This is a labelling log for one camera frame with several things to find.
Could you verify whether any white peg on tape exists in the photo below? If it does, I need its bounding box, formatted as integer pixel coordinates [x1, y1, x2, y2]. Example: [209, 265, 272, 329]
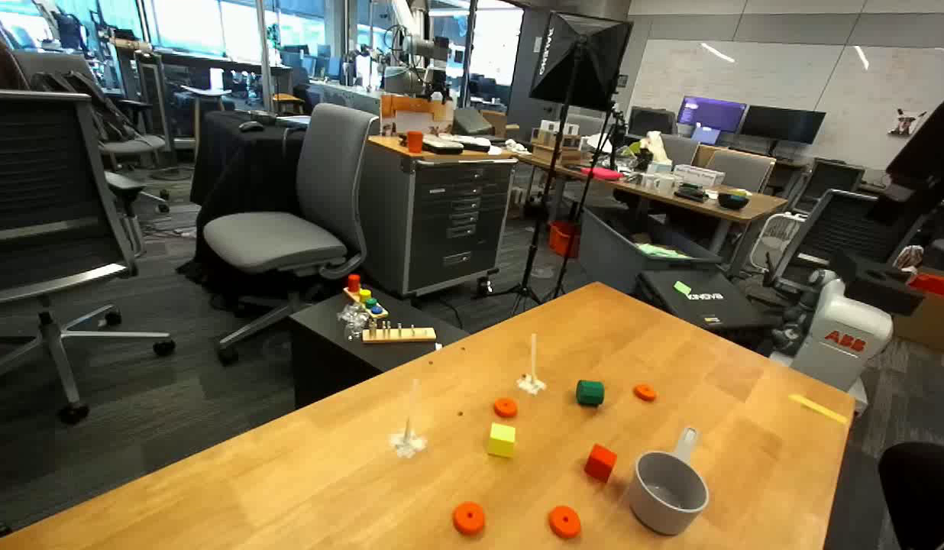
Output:
[388, 376, 432, 460]
[517, 329, 551, 397]

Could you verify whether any yellow wooden block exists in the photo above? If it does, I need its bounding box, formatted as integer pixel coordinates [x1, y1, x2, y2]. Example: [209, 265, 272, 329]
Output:
[487, 421, 519, 460]

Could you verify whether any yellow tape strip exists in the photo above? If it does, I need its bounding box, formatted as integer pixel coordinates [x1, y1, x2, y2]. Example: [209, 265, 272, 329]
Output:
[789, 390, 854, 428]

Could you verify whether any black low side table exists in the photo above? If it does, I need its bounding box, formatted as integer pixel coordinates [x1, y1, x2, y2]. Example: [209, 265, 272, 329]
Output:
[289, 288, 474, 409]

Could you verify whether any colourful stacking toy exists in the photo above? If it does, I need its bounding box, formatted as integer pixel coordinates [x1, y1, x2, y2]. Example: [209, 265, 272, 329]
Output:
[339, 272, 392, 323]

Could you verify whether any black light stand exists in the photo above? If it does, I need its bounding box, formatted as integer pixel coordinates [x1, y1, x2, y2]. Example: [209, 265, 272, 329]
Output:
[515, 69, 602, 308]

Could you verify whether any grey padded office chair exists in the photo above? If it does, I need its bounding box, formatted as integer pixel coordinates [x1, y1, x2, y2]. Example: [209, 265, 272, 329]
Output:
[198, 101, 382, 367]

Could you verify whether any black computer monitor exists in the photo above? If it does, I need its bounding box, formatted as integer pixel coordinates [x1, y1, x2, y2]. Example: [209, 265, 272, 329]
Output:
[739, 103, 827, 145]

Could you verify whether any black swivel chair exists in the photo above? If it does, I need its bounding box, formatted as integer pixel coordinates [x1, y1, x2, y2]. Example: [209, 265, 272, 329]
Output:
[877, 437, 944, 550]

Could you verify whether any orange and white box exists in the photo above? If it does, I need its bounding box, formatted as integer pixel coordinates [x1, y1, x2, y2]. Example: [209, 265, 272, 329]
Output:
[376, 87, 452, 136]

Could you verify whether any black softbox light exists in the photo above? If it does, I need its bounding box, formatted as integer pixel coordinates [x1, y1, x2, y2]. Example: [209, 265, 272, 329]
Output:
[528, 9, 635, 113]

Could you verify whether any white ABB robot base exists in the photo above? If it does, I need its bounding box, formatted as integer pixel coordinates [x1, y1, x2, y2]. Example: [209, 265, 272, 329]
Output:
[789, 268, 895, 393]

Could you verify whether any red bucket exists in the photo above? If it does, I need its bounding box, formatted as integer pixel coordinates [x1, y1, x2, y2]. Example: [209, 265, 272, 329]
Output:
[546, 216, 581, 258]

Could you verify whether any clear plastic bag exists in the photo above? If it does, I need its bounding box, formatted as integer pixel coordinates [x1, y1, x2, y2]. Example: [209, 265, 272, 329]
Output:
[336, 301, 376, 336]

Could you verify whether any red wooden block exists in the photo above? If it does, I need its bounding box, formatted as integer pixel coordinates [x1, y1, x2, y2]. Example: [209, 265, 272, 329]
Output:
[581, 442, 620, 486]

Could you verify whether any black mesh office chair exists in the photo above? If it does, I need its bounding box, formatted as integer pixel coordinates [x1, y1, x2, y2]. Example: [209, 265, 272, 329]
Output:
[0, 85, 179, 428]

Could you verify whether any white wall whiteboard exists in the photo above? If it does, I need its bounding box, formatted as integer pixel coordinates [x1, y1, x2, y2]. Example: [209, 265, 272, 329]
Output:
[634, 38, 944, 174]

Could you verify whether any green wooden block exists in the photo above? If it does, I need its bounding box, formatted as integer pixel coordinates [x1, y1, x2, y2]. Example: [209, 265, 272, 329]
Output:
[575, 376, 608, 409]

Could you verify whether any purple screen monitor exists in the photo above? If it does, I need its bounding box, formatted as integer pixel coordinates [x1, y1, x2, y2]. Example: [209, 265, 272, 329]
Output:
[676, 91, 753, 145]

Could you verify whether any grey desk chair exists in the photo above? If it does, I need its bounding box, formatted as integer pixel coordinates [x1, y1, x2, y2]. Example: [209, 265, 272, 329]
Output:
[705, 145, 782, 196]

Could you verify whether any brown cardboard box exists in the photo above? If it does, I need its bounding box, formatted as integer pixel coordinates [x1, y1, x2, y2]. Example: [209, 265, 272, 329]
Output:
[891, 288, 944, 359]

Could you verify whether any grey drawer cabinet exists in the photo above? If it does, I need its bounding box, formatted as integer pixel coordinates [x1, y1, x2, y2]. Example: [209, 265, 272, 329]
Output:
[357, 134, 523, 301]

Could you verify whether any black case with green label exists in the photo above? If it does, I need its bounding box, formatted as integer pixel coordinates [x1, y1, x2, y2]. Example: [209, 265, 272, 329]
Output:
[635, 265, 778, 332]

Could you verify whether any grey mesh office chair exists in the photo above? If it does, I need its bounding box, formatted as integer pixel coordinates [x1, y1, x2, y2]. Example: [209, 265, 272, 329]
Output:
[9, 46, 179, 221]

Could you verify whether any black draped table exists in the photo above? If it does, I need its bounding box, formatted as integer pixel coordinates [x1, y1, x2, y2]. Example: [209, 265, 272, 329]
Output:
[179, 103, 314, 299]

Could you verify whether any wooden office desk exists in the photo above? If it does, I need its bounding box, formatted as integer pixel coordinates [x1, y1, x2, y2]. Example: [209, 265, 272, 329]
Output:
[517, 145, 793, 255]

